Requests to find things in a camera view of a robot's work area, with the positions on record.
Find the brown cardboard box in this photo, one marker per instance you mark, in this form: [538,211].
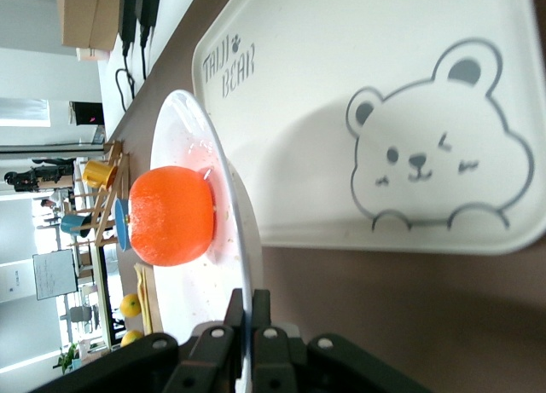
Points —
[106,18]
[77,13]

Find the cream bear print tray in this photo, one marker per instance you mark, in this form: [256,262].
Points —
[324,69]

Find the white notice board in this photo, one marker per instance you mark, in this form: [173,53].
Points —
[55,274]

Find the brown table cover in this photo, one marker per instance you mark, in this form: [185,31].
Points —
[384,316]

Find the black monitor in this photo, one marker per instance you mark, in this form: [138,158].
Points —
[87,113]

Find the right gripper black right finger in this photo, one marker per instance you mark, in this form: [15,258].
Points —
[273,359]

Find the wooden peg rack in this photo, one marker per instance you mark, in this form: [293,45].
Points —
[112,188]

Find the teal pot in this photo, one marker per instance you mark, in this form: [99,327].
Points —
[74,224]

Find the yellow cup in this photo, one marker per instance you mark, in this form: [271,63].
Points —
[98,175]

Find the black power adapter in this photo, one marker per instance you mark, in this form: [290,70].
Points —
[148,3]
[128,9]

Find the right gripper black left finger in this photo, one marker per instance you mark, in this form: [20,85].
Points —
[213,359]

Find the orange fruit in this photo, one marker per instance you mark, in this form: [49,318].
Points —
[170,216]

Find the white round plate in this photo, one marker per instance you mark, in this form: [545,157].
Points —
[196,290]

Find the green potted plant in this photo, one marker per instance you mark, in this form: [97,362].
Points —
[68,359]

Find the yellow lemon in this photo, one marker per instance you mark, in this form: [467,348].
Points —
[130,305]
[132,337]

